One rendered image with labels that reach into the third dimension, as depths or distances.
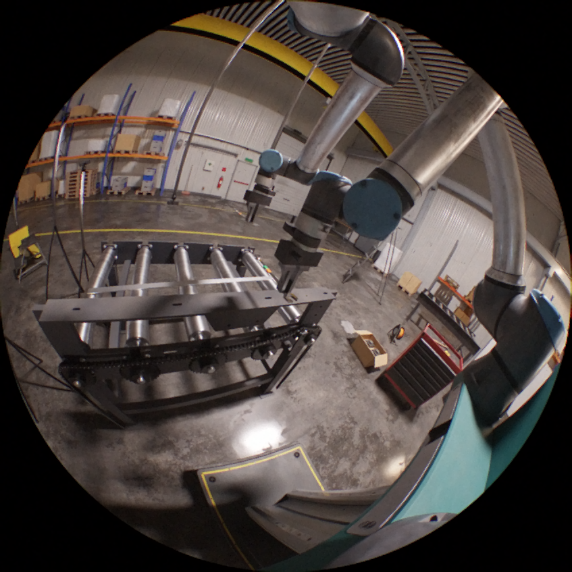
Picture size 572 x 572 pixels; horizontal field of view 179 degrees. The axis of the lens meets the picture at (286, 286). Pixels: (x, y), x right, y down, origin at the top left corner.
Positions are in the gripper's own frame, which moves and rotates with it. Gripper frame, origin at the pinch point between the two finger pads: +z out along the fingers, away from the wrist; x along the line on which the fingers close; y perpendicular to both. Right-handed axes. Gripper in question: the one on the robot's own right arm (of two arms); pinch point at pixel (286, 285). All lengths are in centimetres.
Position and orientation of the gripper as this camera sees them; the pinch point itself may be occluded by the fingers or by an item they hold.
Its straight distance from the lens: 54.6
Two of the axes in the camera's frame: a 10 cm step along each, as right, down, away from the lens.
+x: 7.7, -0.3, 6.3
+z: -3.6, 8.0, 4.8
